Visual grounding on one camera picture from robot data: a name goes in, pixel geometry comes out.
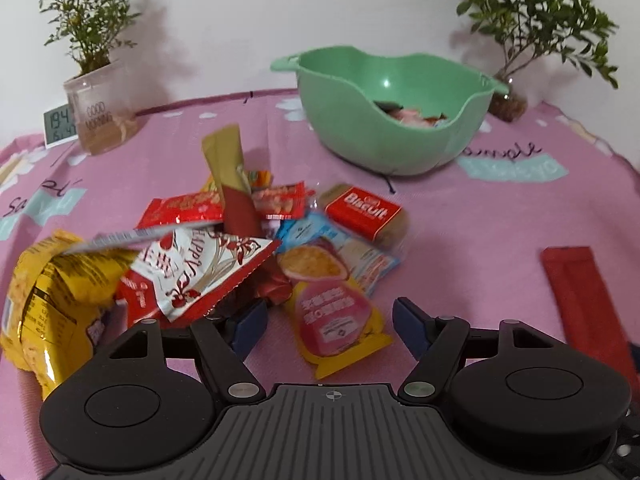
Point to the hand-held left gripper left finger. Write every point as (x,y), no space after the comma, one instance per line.
(252,322)

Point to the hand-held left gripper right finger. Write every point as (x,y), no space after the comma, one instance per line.
(407,325)

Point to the pink and yellow snack packet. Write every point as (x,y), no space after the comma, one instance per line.
(335,320)

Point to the white and red floral packet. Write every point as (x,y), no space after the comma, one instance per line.
(200,265)

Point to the green plastic bowl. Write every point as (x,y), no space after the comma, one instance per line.
(380,145)

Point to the dark red foil packet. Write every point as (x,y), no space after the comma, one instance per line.
(270,282)

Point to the blue and white snack packet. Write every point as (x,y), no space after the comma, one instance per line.
(370,260)

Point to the pink printed tablecloth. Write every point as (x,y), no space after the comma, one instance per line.
(475,240)

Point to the red biscuit packet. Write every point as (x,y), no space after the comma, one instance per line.
(362,212)

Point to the small red nut packet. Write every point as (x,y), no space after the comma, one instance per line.
(277,202)

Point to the red snack packet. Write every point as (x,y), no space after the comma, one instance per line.
(180,207)

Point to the orange striped snack packet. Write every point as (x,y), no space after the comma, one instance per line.
(260,180)

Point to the gold and red stick packet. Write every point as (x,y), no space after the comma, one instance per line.
(225,160)

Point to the long red sachet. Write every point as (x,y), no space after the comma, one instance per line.
(585,295)

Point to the small plant in clear cup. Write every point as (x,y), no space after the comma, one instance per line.
(100,110)

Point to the small digital clock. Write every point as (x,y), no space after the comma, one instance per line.
(59,125)

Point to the leafy plant in glass vase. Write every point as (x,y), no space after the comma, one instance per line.
(530,15)

